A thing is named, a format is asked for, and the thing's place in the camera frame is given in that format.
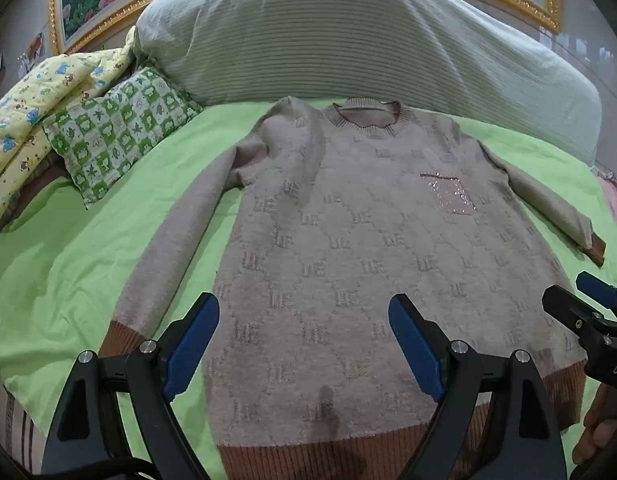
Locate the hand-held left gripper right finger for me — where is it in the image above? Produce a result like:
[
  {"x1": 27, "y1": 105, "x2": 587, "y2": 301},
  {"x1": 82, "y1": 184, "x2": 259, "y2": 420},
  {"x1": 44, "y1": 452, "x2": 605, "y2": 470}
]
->
[{"x1": 388, "y1": 293, "x2": 569, "y2": 480}]

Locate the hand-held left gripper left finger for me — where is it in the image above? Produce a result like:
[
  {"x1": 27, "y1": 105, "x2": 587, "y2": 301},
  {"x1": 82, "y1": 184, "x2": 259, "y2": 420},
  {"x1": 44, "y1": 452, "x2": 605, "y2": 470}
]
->
[{"x1": 41, "y1": 291, "x2": 222, "y2": 480}]

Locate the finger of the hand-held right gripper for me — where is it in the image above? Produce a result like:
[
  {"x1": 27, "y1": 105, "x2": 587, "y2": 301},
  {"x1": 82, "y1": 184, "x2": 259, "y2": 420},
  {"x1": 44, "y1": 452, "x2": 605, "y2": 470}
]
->
[
  {"x1": 575, "y1": 271, "x2": 617, "y2": 312},
  {"x1": 541, "y1": 284, "x2": 606, "y2": 346}
]

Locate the beige patterned knit sweater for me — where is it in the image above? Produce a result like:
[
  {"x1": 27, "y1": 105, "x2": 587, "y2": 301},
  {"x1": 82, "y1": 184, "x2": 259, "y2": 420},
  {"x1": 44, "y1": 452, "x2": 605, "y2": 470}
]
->
[{"x1": 99, "y1": 96, "x2": 607, "y2": 480}]

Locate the person's right hand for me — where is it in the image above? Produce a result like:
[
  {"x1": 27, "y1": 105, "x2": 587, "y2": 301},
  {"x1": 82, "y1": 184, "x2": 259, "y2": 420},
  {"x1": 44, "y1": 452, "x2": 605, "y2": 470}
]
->
[{"x1": 572, "y1": 382, "x2": 617, "y2": 470}]

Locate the pink cloth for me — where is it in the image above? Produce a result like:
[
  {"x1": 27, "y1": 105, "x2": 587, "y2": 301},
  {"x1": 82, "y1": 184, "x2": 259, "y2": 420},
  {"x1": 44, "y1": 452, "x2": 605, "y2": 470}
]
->
[{"x1": 592, "y1": 165, "x2": 617, "y2": 236}]

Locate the green bed sheet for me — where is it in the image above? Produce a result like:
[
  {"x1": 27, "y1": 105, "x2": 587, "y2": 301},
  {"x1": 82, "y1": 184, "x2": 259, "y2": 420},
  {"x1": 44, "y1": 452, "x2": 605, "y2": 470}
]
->
[{"x1": 0, "y1": 97, "x2": 617, "y2": 480}]

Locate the brown striped mattress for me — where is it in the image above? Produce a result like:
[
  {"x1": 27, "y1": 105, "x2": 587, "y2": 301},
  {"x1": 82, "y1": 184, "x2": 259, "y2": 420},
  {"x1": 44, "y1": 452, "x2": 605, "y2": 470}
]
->
[{"x1": 2, "y1": 390, "x2": 45, "y2": 473}]

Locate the green checkered small pillow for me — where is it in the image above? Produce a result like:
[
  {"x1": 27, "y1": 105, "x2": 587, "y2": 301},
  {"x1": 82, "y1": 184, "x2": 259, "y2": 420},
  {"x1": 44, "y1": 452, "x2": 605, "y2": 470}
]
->
[{"x1": 42, "y1": 66, "x2": 204, "y2": 210}]

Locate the yellow printed baby blanket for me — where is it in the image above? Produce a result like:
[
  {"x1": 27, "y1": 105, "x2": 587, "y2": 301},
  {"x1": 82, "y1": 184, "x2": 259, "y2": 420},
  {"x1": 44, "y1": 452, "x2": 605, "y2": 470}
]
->
[{"x1": 0, "y1": 27, "x2": 138, "y2": 241}]

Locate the large striped white pillow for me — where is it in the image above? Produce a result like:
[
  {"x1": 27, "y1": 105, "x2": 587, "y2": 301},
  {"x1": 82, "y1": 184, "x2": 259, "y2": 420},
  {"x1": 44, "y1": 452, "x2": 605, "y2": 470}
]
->
[{"x1": 134, "y1": 0, "x2": 603, "y2": 167}]

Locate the wall sticker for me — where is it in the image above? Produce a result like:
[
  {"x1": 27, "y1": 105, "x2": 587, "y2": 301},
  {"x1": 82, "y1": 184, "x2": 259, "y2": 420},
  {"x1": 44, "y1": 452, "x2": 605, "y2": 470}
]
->
[{"x1": 17, "y1": 32, "x2": 45, "y2": 77}]

